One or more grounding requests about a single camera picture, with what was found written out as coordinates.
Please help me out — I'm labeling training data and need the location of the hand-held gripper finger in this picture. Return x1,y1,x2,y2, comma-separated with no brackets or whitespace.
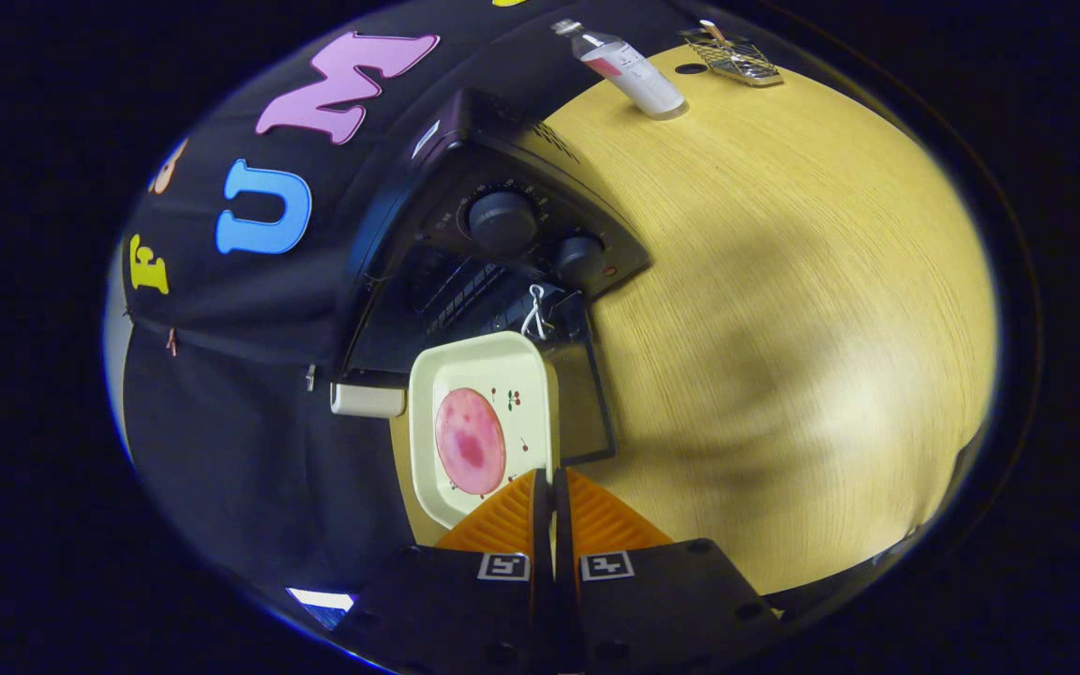
334,469,555,675
554,469,785,675

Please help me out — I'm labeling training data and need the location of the pink ham slice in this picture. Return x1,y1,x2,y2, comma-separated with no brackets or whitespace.
434,387,507,496

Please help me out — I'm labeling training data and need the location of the cream square plate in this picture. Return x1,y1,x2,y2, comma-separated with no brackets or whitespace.
408,331,560,531

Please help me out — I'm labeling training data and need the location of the black toaster oven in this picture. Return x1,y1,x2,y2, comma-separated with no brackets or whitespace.
341,87,652,465

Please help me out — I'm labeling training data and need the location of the white bread toaster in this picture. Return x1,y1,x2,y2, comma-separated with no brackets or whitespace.
330,382,407,419

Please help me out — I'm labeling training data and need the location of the black backdrop cloth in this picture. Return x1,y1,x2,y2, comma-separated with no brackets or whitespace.
118,0,682,601

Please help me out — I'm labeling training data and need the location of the clear bottle white label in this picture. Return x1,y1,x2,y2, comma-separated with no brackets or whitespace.
551,18,687,120

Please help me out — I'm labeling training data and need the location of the brown-tipped pen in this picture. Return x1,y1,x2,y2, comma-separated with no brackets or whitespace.
699,19,738,57

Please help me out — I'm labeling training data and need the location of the wire mesh pen holder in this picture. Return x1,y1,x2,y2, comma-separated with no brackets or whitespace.
679,26,785,88

